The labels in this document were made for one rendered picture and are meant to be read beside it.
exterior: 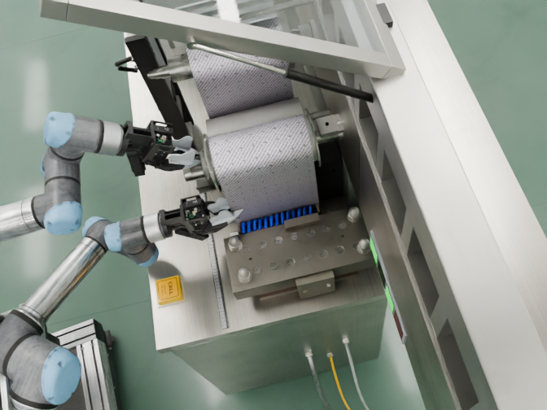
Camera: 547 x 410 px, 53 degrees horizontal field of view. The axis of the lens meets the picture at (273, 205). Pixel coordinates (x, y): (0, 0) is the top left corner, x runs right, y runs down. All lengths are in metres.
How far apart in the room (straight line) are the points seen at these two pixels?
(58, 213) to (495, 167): 0.88
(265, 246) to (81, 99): 2.17
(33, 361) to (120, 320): 1.29
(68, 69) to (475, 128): 2.85
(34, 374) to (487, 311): 1.02
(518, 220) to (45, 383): 1.06
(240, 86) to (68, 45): 2.45
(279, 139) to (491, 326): 0.72
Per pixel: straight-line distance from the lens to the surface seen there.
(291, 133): 1.31
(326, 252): 1.46
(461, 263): 0.79
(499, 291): 0.78
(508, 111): 3.07
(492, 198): 1.09
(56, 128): 1.23
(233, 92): 1.45
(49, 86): 3.62
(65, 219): 1.23
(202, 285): 1.62
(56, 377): 1.40
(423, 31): 1.32
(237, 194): 1.40
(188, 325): 1.59
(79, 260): 1.58
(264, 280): 1.45
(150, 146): 1.29
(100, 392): 2.40
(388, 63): 0.93
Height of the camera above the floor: 2.37
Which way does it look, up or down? 61 degrees down
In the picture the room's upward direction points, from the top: 16 degrees counter-clockwise
